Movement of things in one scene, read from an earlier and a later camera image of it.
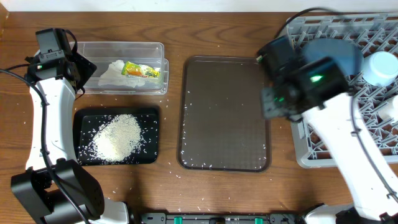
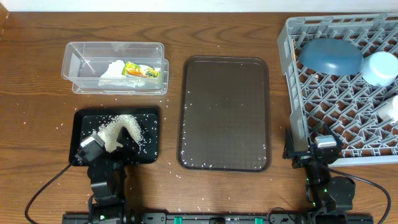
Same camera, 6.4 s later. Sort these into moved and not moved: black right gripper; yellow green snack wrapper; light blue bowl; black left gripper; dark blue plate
Moved: black left gripper; black right gripper
Not moved: light blue bowl; yellow green snack wrapper; dark blue plate
